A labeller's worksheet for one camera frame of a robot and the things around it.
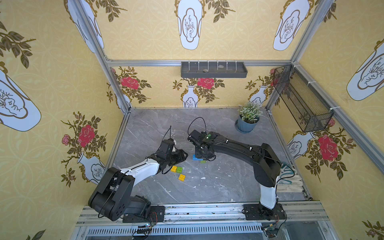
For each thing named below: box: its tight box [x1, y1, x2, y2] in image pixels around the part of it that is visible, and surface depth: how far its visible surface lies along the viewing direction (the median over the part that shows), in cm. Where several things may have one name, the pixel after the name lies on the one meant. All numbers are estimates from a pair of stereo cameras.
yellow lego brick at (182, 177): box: [178, 174, 186, 182], surface depth 86 cm
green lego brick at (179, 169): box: [176, 166, 183, 174], surface depth 89 cm
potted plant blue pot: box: [235, 101, 263, 134], surface depth 97 cm
